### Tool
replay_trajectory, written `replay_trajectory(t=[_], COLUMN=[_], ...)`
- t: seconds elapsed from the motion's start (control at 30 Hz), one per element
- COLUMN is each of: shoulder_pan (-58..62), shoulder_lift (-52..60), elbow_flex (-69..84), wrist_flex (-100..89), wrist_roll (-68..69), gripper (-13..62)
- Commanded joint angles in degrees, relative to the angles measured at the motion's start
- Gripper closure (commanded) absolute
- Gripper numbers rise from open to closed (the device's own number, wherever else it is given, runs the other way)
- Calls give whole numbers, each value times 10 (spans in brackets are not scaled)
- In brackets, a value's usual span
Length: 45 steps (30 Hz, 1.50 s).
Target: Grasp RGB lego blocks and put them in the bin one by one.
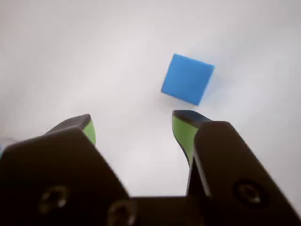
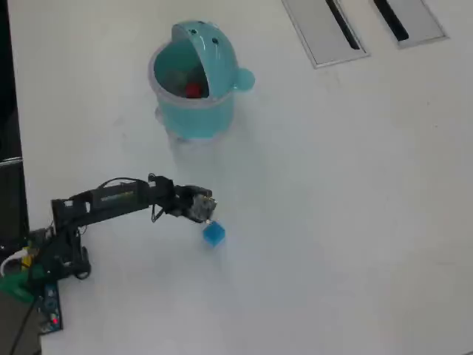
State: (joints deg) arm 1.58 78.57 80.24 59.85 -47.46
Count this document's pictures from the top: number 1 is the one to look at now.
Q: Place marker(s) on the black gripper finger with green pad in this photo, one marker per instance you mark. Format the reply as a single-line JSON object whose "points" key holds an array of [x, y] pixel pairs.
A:
{"points": [[230, 164], [58, 169]]}

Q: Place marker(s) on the blue cube block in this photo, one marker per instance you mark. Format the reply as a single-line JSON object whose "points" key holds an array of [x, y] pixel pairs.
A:
{"points": [[188, 78]]}

